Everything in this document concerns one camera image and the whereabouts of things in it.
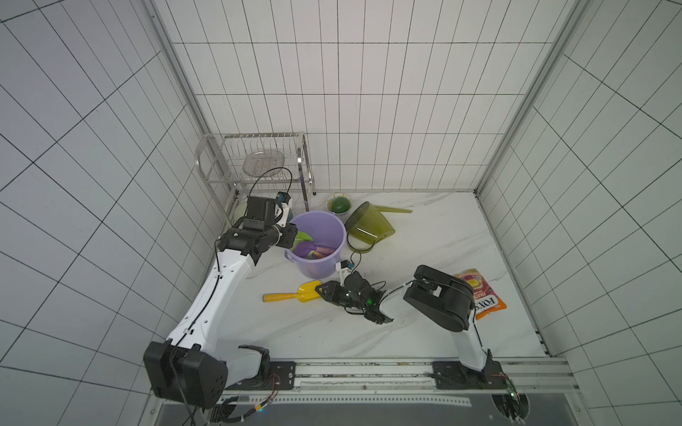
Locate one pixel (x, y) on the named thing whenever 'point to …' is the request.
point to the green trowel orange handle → (301, 236)
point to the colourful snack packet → (485, 300)
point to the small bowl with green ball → (339, 203)
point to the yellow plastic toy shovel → (306, 292)
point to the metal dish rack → (232, 165)
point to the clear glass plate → (263, 163)
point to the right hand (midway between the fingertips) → (308, 296)
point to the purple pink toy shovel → (304, 248)
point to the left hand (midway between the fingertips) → (286, 235)
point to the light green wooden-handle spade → (314, 255)
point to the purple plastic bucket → (325, 229)
